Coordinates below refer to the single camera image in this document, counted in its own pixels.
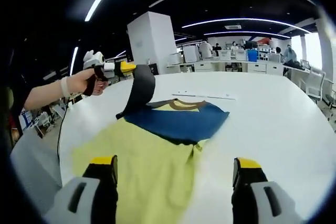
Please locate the white square pillar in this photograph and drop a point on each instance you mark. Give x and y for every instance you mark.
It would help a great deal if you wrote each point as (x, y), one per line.
(324, 51)
(152, 43)

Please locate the black monitor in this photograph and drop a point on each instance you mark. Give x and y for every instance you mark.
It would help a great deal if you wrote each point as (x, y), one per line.
(153, 68)

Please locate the blue plastic bin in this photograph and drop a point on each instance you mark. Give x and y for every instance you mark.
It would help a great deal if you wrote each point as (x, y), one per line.
(252, 56)

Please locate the white template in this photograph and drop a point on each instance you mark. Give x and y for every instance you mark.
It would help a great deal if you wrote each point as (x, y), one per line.
(204, 96)

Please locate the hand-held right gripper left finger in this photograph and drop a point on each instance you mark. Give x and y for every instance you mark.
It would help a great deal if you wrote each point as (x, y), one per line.
(105, 195)

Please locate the short ceiling light strip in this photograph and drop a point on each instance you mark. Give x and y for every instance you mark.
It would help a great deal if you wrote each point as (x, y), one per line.
(74, 61)
(246, 32)

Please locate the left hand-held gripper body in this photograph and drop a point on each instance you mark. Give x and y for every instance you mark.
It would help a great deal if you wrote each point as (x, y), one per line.
(95, 60)

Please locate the white cabinet row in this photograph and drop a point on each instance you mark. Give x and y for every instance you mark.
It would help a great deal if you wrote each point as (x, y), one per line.
(215, 66)

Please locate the white mesh office chair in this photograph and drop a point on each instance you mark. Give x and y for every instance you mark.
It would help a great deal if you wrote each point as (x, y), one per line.
(315, 83)

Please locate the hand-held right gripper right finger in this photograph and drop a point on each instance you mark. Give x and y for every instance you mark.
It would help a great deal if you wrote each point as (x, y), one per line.
(244, 195)

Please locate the person's left hand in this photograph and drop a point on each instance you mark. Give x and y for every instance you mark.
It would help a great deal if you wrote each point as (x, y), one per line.
(78, 82)

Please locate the light grey fabric cover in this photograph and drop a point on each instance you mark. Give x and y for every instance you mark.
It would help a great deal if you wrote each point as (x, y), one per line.
(36, 166)

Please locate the yellow blue grey garment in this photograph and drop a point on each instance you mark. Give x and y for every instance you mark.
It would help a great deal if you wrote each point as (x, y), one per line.
(147, 176)

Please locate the white boxy machine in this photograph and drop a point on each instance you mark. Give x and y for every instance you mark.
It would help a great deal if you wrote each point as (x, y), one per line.
(191, 54)

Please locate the ceiling air vent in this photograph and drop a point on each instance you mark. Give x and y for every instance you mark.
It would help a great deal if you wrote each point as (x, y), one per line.
(233, 27)

